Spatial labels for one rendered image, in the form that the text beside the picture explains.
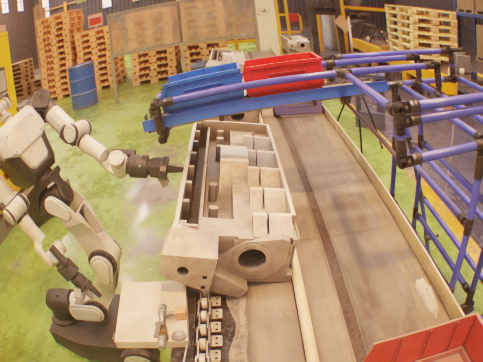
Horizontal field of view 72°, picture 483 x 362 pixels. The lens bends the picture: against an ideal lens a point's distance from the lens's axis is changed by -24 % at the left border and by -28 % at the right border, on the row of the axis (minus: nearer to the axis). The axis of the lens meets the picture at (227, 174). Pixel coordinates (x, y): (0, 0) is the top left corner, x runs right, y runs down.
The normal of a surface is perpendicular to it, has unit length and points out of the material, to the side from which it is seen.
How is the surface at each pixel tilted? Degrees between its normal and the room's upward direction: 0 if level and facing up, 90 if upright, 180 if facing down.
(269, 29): 90
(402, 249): 1
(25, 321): 0
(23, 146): 67
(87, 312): 90
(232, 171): 46
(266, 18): 90
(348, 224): 0
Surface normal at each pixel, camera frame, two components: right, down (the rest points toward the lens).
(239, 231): 0.07, -0.91
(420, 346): 0.00, 0.38
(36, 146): 0.71, -0.21
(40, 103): 0.23, -0.45
